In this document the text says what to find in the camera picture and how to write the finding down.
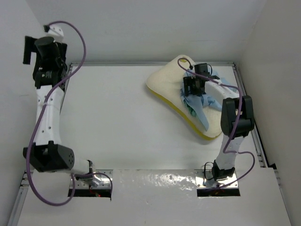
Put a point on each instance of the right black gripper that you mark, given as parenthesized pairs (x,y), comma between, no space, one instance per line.
(188,81)

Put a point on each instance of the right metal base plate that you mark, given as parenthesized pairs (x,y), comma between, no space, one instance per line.
(203,182)

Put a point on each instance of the cream pillow yellow edge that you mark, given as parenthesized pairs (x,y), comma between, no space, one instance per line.
(166,84)

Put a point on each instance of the aluminium table frame rail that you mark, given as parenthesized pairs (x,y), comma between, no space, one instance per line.
(46,154)

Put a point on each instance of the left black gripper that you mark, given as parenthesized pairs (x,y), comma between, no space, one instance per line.
(30,49)

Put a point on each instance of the metal base plate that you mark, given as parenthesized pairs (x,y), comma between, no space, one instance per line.
(101,180)
(203,182)

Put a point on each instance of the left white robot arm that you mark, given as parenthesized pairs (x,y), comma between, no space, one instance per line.
(45,153)

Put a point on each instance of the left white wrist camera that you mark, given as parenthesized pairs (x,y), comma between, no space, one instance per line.
(54,31)

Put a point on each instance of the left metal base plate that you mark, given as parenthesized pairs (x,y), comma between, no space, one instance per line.
(101,180)

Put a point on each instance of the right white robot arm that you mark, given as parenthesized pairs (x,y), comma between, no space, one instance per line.
(237,121)

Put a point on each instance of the light blue pillowcase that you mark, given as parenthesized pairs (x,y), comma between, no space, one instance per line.
(196,103)

